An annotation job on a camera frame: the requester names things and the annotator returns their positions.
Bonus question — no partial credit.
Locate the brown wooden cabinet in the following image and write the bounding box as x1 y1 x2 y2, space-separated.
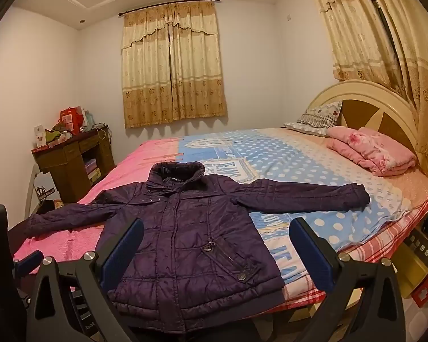
31 125 115 203

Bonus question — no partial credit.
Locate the beige patterned window curtain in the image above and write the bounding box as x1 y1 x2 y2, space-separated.
120 1 227 129

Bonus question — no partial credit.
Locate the red plaid mattress cover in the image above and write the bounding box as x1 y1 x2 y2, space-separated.
271 192 428 314

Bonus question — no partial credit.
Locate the grey patterned pillow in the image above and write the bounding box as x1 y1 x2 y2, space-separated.
283 100 343 136

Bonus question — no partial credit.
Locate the pink folded blanket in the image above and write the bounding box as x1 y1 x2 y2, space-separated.
326 126 417 177

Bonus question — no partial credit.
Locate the long beige floral curtain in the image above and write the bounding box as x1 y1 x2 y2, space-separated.
305 0 428 166

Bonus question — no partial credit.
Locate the black white paper bag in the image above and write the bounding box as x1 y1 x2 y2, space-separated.
30 172 62 207

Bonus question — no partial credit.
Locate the dark panel with buttons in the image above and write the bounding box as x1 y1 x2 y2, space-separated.
403 226 428 268

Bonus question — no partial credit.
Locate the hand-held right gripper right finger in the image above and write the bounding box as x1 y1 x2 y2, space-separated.
289 217 406 342

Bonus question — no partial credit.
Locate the yellow box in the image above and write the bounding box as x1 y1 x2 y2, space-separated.
390 246 428 298

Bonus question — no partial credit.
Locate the pink blue printed bedsheet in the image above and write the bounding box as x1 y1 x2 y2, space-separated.
12 127 428 314

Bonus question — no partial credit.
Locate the dark curtain rod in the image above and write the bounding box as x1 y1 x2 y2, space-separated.
118 0 220 17

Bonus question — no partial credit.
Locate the green cloth item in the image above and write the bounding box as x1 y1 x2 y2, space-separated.
45 128 72 143

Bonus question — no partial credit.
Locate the cream wooden headboard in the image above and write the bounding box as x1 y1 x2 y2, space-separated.
305 79 428 186

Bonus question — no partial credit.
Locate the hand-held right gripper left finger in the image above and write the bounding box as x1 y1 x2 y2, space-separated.
27 217 145 342

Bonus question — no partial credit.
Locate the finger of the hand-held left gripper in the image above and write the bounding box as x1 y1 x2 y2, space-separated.
14 250 44 275

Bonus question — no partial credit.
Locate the purple quilted jacket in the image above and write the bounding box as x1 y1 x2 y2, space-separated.
24 161 371 335

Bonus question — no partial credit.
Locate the stack of books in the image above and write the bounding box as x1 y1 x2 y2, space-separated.
86 158 102 180

